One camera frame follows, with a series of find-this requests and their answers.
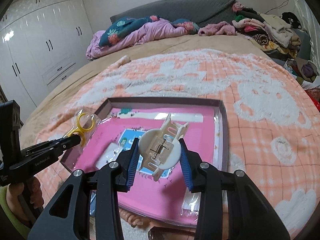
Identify peach beaded bracelet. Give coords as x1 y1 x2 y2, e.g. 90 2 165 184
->
118 208 151 228

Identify yellow rings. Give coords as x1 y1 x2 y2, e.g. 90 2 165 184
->
66 107 102 147

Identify large white hair claw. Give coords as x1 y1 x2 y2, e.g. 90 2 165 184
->
138 113 189 181

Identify blue small packet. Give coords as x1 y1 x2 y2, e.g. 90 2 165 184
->
89 191 97 217

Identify green sleeve forearm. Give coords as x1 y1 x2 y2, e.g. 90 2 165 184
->
1 186 30 239

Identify person's left hand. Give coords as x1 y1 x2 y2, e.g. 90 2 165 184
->
6 175 45 222

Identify small white packet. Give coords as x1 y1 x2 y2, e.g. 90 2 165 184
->
181 188 201 217

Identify white earring card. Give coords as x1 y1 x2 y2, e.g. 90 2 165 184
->
95 142 123 169

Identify orange plaid cloud blanket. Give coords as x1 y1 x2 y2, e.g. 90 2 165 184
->
35 49 319 239

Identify dark shallow cardboard box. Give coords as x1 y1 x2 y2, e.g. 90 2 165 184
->
60 96 230 228

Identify white wardrobe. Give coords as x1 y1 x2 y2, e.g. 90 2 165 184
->
1 0 93 121

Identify red plastic object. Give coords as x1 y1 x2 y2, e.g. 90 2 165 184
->
305 88 320 111

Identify purple floral duvet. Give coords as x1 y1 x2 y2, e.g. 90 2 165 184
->
86 15 200 60

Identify bag of clothes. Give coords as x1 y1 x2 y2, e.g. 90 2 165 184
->
283 57 319 90

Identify beige bed sheet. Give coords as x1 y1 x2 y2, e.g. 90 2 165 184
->
20 35 269 147

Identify pile of folded clothes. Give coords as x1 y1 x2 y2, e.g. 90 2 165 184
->
232 2 302 60

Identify pink fuzzy garment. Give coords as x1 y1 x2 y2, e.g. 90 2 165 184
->
198 21 236 36

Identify black bag by curtain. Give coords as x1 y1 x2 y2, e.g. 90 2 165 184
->
281 12 302 29

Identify grey padded headboard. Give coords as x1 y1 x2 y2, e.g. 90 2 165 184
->
110 0 236 28

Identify white striped curtain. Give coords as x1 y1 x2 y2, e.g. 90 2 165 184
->
294 0 319 66

